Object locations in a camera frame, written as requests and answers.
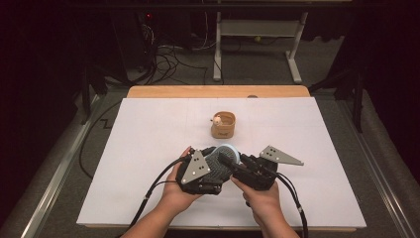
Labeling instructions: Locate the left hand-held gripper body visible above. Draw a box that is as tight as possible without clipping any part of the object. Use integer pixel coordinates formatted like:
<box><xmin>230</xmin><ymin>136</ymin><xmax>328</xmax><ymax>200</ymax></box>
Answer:
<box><xmin>175</xmin><ymin>146</ymin><xmax>226</xmax><ymax>196</ymax></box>

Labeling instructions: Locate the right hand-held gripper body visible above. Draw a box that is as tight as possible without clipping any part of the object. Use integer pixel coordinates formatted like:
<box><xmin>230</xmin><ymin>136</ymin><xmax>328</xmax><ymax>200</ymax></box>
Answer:
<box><xmin>231</xmin><ymin>145</ymin><xmax>305</xmax><ymax>192</ymax></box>

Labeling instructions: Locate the light blue hairbrush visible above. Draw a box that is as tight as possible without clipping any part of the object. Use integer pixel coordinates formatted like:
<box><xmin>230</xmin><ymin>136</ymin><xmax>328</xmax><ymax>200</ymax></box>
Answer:
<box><xmin>205</xmin><ymin>143</ymin><xmax>241</xmax><ymax>182</ymax></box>

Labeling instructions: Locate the person's right hand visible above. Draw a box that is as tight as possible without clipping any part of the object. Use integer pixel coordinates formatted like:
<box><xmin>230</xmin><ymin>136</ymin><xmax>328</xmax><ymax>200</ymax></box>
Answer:
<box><xmin>230</xmin><ymin>175</ymin><xmax>283</xmax><ymax>220</ymax></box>

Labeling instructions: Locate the person's left hand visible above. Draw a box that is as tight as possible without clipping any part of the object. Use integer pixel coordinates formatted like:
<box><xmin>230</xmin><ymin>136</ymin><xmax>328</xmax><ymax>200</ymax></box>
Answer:
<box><xmin>160</xmin><ymin>146</ymin><xmax>204</xmax><ymax>216</ymax></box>

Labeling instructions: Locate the yellow holder with animal figure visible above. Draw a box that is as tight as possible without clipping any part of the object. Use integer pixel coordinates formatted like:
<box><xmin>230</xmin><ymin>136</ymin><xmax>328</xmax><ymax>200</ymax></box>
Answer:
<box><xmin>210</xmin><ymin>110</ymin><xmax>237</xmax><ymax>140</ymax></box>

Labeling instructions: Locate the white table sheet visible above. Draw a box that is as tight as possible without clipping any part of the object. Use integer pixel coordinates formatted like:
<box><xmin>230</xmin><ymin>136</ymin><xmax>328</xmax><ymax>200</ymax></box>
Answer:
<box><xmin>76</xmin><ymin>96</ymin><xmax>368</xmax><ymax>229</ymax></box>

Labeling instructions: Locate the black stand leg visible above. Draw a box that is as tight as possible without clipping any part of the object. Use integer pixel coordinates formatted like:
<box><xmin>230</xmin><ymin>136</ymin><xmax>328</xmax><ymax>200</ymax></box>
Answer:
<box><xmin>308</xmin><ymin>63</ymin><xmax>368</xmax><ymax>134</ymax></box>
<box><xmin>79</xmin><ymin>62</ymin><xmax>109</xmax><ymax>126</ymax></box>

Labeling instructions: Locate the dark computer tower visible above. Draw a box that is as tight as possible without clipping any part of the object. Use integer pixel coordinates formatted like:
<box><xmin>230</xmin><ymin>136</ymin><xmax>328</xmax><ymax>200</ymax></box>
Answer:
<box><xmin>110</xmin><ymin>9</ymin><xmax>157</xmax><ymax>73</ymax></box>

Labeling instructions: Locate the left hand-held gripper cable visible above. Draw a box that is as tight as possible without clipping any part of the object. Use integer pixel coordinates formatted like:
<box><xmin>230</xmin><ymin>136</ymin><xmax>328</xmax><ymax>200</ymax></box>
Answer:
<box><xmin>115</xmin><ymin>155</ymin><xmax>193</xmax><ymax>238</ymax></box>

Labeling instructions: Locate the hand-held gripper cable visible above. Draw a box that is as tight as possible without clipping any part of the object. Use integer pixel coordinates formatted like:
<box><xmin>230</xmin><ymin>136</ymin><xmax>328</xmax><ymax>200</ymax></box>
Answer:
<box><xmin>275</xmin><ymin>172</ymin><xmax>310</xmax><ymax>238</ymax></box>
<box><xmin>115</xmin><ymin>155</ymin><xmax>193</xmax><ymax>238</ymax></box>

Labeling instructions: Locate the right hand-held gripper cable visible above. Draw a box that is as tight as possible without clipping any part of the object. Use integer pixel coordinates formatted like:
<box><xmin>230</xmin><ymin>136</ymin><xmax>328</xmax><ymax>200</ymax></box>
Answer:
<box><xmin>275</xmin><ymin>172</ymin><xmax>310</xmax><ymax>238</ymax></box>

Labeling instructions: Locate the tangle of black floor cables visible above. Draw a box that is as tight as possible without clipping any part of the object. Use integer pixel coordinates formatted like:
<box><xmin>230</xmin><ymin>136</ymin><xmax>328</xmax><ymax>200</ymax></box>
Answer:
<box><xmin>132</xmin><ymin>13</ymin><xmax>221</xmax><ymax>87</ymax></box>

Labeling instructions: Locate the black floor cable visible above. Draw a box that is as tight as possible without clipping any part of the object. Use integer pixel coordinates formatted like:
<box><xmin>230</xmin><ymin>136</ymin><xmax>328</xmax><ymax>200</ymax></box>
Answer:
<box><xmin>78</xmin><ymin>98</ymin><xmax>124</xmax><ymax>180</ymax></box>

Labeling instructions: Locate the aluminium floor rail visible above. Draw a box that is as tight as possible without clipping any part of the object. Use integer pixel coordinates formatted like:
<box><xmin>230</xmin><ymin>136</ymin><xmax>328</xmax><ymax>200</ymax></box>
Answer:
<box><xmin>19</xmin><ymin>93</ymin><xmax>102</xmax><ymax>238</ymax></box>
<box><xmin>336</xmin><ymin>98</ymin><xmax>420</xmax><ymax>238</ymax></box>

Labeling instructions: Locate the white metal desk frame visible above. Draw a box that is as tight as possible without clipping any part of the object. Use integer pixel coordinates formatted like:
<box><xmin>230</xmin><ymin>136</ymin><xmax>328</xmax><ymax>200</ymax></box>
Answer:
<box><xmin>212</xmin><ymin>11</ymin><xmax>310</xmax><ymax>85</ymax></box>

